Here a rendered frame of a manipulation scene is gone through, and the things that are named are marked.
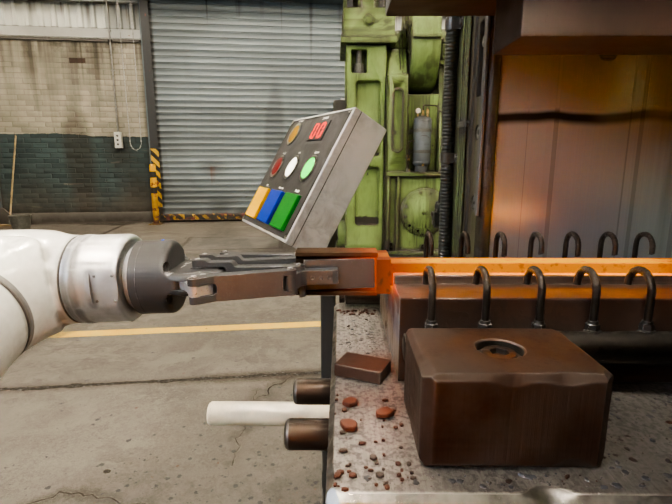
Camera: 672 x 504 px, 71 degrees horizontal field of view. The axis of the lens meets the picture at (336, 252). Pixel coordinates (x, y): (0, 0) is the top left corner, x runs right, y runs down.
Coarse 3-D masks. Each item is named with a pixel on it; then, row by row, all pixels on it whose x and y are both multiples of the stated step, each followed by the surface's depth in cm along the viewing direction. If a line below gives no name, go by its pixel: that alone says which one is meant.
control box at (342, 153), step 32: (352, 128) 86; (384, 128) 88; (288, 160) 104; (320, 160) 87; (352, 160) 87; (288, 192) 94; (320, 192) 85; (352, 192) 88; (256, 224) 103; (288, 224) 87; (320, 224) 86
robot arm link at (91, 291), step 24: (72, 240) 46; (96, 240) 45; (120, 240) 45; (72, 264) 44; (96, 264) 44; (120, 264) 44; (72, 288) 43; (96, 288) 44; (120, 288) 44; (72, 312) 44; (96, 312) 45; (120, 312) 45
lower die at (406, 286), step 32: (416, 288) 43; (448, 288) 43; (480, 288) 43; (512, 288) 43; (576, 288) 43; (608, 288) 43; (640, 288) 43; (384, 320) 54; (416, 320) 40; (448, 320) 40; (512, 320) 40; (544, 320) 40; (576, 320) 40; (608, 320) 40; (640, 320) 40
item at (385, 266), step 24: (384, 264) 45; (408, 264) 46; (432, 264) 46; (456, 264) 46; (480, 264) 46; (504, 264) 46; (528, 264) 46; (552, 264) 46; (576, 264) 46; (600, 264) 46; (624, 264) 46; (648, 264) 46; (360, 288) 47; (384, 288) 45
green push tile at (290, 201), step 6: (288, 198) 91; (294, 198) 88; (300, 198) 87; (282, 204) 92; (288, 204) 89; (294, 204) 87; (282, 210) 90; (288, 210) 88; (294, 210) 87; (276, 216) 92; (282, 216) 89; (288, 216) 87; (270, 222) 93; (276, 222) 90; (282, 222) 87; (276, 228) 90; (282, 228) 87
